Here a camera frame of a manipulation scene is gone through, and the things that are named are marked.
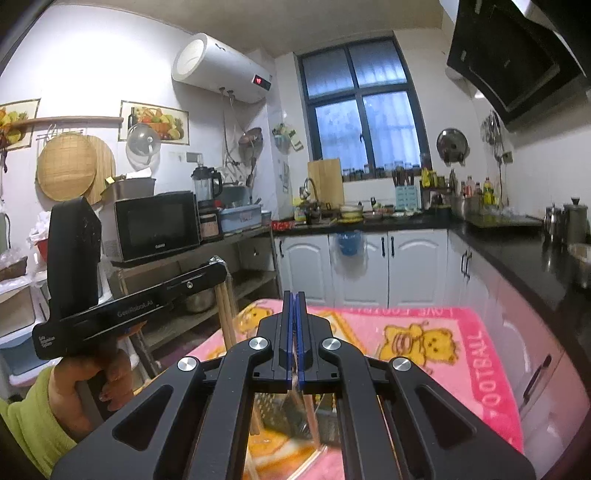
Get black blender jug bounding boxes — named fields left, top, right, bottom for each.
left=191, top=164, right=223, bottom=204

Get steel teapot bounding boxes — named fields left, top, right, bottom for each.
left=544, top=203, right=565, bottom=243

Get wooden rolling pin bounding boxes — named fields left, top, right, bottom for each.
left=25, top=116, right=124, bottom=127

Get row of condiment bottles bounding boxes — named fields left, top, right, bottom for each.
left=420, top=168, right=506, bottom=210

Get hanging brown ladle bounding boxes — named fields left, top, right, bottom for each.
left=239, top=127, right=265, bottom=185

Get pink printed blanket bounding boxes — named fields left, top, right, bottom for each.
left=187, top=298, right=525, bottom=480

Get metal kitchen shelf rack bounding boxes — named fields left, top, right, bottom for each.
left=111, top=226, right=282, bottom=374

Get steel baking tin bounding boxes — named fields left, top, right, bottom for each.
left=99, top=175, right=157, bottom=204

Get black kitchen countertop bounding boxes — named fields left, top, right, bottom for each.
left=272, top=210, right=591, bottom=315

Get person's left hand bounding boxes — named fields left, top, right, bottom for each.
left=48, top=323, right=148, bottom=430

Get green plastic utensil holder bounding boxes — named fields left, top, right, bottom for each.
left=249, top=392, right=345, bottom=467

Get steel cooking pot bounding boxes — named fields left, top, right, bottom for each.
left=182, top=288, right=218, bottom=313

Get row of spice jars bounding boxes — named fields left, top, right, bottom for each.
left=342, top=161, right=423, bottom=182

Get blue dish drainer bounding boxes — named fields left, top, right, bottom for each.
left=217, top=205, right=264, bottom=234

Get black microwave oven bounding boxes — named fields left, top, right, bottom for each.
left=113, top=191, right=202, bottom=264

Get wooden cutting board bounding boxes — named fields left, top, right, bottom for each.
left=307, top=158, right=345, bottom=208

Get plastic-wrapped wooden chopstick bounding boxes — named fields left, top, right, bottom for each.
left=302, top=392, right=322, bottom=450

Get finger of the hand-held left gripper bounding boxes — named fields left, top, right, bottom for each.
left=161, top=261, right=230, bottom=304

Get glass pot lid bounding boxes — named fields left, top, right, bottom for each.
left=126, top=122, right=163, bottom=168

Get black range hood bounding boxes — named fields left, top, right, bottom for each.
left=445, top=0, right=591, bottom=132

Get round bamboo tray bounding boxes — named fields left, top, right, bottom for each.
left=36, top=134, right=98, bottom=202

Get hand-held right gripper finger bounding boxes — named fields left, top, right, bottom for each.
left=50, top=291, right=295, bottom=480
left=294, top=291, right=537, bottom=480

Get person's left forearm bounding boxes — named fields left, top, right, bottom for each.
left=0, top=367, right=77, bottom=480

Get white kitchen cabinets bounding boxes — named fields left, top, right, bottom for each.
left=274, top=228, right=571, bottom=448

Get blue plastic bag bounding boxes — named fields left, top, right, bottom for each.
left=335, top=231, right=363, bottom=257

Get steel canister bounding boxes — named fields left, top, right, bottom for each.
left=562, top=198, right=588, bottom=245

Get pale blue knife block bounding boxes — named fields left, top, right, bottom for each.
left=394, top=168, right=422, bottom=210

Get steel pot lid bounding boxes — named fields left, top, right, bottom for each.
left=436, top=128, right=471, bottom=166

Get fruit wall poster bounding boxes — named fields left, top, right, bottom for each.
left=117, top=100, right=189, bottom=146
left=0, top=98, right=41, bottom=153

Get white electric water heater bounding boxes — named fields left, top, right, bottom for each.
left=172, top=32, right=273, bottom=104

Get hanging metal utensils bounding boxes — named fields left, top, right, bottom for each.
left=480, top=111, right=506, bottom=162

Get round wooden board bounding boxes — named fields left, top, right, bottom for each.
left=85, top=135, right=117, bottom=206

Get white storage drawers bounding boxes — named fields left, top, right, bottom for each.
left=0, top=272, right=56, bottom=388

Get dark framed window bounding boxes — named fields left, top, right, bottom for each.
left=295, top=37, right=432, bottom=169

